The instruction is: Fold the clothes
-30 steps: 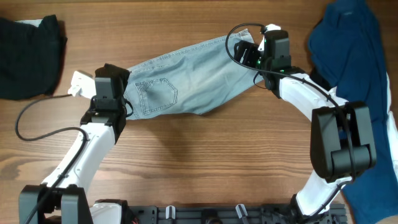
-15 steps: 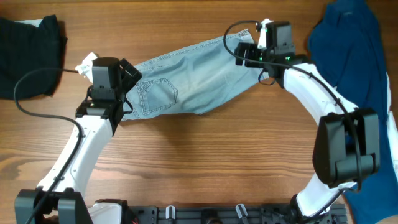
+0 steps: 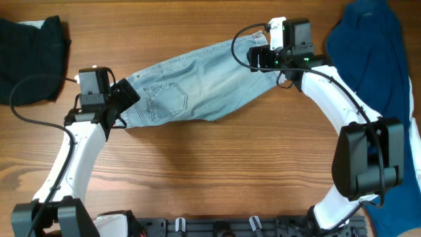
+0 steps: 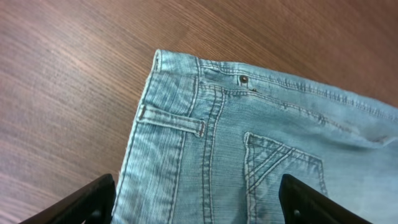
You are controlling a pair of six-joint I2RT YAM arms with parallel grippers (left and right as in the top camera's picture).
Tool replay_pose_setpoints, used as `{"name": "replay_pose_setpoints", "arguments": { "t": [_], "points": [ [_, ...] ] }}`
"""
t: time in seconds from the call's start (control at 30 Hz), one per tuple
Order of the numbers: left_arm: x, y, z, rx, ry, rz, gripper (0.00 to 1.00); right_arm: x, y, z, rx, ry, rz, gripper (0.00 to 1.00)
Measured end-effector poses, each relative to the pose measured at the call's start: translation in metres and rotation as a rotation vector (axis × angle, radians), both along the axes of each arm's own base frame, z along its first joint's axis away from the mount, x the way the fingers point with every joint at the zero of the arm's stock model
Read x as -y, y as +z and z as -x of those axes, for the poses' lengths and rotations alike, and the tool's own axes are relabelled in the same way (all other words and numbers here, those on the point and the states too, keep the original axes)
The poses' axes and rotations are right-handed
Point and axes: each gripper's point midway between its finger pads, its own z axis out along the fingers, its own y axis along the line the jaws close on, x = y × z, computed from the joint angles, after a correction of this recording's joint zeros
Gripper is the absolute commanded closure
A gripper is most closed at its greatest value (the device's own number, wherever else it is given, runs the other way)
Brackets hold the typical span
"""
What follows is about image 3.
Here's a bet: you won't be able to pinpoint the light blue denim shorts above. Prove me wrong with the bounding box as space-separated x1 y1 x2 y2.
117 32 278 128

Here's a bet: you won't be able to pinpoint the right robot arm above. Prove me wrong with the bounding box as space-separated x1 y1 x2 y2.
247 17 404 236

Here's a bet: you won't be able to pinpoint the dark blue garment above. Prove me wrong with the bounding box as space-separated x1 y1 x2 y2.
325 0 420 236

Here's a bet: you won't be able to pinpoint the black folded garment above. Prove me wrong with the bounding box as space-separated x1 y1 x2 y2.
1 15 70 106

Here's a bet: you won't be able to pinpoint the white garment at right edge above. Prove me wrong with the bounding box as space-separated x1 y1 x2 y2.
409 78 421 187

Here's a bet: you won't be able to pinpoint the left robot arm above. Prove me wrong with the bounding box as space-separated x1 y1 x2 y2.
11 67 141 236

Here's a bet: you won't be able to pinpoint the white cloth under black garment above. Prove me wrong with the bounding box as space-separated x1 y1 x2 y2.
18 20 45 29

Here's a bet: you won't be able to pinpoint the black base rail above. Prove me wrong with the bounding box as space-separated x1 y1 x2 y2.
131 215 370 237

